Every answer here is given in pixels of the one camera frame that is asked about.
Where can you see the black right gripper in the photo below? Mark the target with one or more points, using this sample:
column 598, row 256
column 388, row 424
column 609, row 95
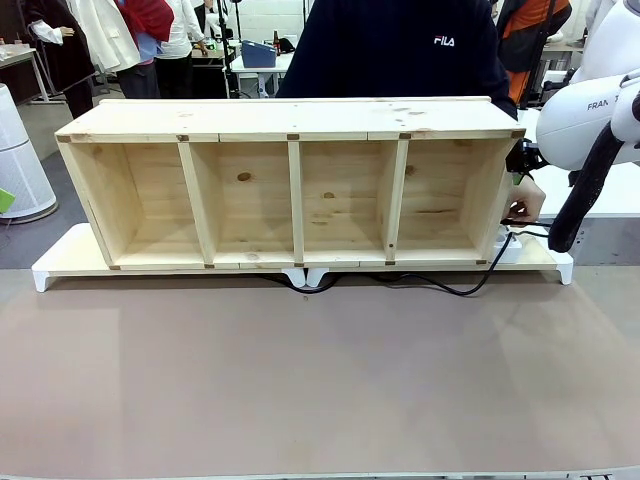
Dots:
column 532, row 152

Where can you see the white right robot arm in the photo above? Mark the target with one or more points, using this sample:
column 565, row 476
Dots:
column 570, row 125

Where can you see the person's left hand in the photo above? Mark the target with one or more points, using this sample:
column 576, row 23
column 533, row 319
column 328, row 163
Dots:
column 530, row 202

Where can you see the white power strip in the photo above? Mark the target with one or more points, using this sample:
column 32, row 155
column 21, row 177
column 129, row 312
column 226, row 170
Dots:
column 510, row 250

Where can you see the mannequin in orange black jacket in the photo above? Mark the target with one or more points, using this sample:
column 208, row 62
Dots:
column 530, row 35

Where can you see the person in navy sweater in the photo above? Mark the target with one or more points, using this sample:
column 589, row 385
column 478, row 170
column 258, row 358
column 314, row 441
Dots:
column 390, row 60

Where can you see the pine wooden shelf unit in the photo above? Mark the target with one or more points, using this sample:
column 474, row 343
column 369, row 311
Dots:
column 250, row 120

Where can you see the brown glass bottle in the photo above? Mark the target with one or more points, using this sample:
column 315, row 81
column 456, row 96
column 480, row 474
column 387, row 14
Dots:
column 275, row 42

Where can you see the white background desk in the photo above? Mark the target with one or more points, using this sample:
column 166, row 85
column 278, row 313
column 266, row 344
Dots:
column 260, row 72

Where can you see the blue storage bin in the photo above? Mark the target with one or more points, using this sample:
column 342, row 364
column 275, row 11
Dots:
column 257, row 55

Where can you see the black tripod pole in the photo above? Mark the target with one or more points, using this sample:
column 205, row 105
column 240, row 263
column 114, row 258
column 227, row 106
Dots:
column 227, row 50

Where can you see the person in white shirt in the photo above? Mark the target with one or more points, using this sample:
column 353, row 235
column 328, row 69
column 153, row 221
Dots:
column 180, row 65

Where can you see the mannequin in red cardigan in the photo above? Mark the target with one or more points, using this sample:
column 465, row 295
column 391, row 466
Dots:
column 147, row 20

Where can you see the mannequin in white coat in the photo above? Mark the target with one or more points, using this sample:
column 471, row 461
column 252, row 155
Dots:
column 110, row 40

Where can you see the mannequin in black coat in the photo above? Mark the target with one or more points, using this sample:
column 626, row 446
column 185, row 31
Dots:
column 65, row 55

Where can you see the white air purifier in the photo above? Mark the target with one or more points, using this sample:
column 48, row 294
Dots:
column 20, row 165

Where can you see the beige background desk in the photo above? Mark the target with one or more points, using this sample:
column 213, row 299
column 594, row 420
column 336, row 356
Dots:
column 20, row 54

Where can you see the green object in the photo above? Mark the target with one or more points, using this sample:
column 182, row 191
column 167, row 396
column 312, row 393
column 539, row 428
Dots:
column 6, row 202

